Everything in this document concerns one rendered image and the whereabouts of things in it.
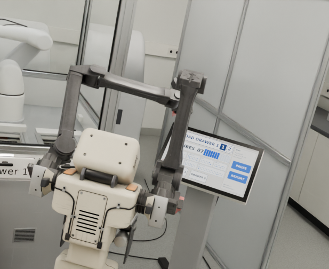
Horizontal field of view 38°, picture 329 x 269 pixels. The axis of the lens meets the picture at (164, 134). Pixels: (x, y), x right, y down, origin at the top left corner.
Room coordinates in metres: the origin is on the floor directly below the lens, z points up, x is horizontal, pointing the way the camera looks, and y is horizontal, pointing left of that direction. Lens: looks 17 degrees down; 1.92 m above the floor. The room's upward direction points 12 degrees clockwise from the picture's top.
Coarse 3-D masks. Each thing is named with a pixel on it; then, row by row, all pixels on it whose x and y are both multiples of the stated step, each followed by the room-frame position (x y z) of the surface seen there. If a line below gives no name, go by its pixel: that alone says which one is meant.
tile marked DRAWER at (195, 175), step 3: (192, 171) 2.38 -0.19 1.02; (195, 171) 2.38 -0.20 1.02; (189, 174) 2.37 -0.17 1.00; (192, 174) 2.37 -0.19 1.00; (195, 174) 2.37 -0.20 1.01; (198, 174) 2.37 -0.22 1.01; (201, 174) 2.36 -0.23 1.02; (204, 174) 2.36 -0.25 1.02; (189, 177) 2.36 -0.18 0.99; (192, 177) 2.36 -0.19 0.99; (195, 177) 2.35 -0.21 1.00; (198, 177) 2.35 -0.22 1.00; (201, 177) 2.35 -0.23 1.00; (204, 177) 2.35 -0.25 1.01; (198, 180) 2.34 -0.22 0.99; (201, 180) 2.34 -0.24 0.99; (204, 180) 2.34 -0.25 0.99
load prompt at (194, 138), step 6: (186, 138) 2.51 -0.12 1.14; (192, 138) 2.51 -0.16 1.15; (198, 138) 2.51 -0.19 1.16; (204, 138) 2.50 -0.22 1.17; (204, 144) 2.48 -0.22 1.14; (210, 144) 2.48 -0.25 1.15; (216, 144) 2.47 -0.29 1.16; (222, 144) 2.47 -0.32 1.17; (228, 144) 2.47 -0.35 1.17; (222, 150) 2.45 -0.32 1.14; (228, 150) 2.45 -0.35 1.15
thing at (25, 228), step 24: (0, 192) 2.26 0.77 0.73; (24, 192) 2.31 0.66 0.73; (0, 216) 2.27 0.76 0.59; (24, 216) 2.32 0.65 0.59; (48, 216) 2.37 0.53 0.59; (0, 240) 2.27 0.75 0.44; (24, 240) 2.32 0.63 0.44; (48, 240) 2.38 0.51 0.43; (0, 264) 2.28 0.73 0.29; (24, 264) 2.33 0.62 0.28; (48, 264) 2.39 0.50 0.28
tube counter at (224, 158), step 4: (200, 148) 2.46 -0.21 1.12; (204, 148) 2.46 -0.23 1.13; (196, 152) 2.45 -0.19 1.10; (200, 152) 2.45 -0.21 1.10; (204, 152) 2.45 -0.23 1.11; (208, 152) 2.45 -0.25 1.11; (212, 152) 2.44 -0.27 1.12; (216, 152) 2.44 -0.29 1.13; (208, 156) 2.43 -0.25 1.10; (212, 156) 2.43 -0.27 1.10; (216, 156) 2.43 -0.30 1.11; (220, 156) 2.42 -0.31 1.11; (224, 156) 2.42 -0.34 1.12; (228, 156) 2.42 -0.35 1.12; (220, 160) 2.41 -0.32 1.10; (224, 160) 2.41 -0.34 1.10; (228, 160) 2.41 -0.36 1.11
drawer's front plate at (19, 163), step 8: (0, 160) 2.24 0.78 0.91; (8, 160) 2.25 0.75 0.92; (16, 160) 2.27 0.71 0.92; (24, 160) 2.29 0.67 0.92; (32, 160) 2.30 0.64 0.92; (0, 168) 2.24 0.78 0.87; (8, 168) 2.26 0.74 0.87; (16, 168) 2.27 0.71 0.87; (24, 168) 2.29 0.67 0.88; (0, 176) 2.24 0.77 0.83; (8, 176) 2.26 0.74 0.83; (16, 176) 2.28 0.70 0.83; (24, 176) 2.29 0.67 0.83
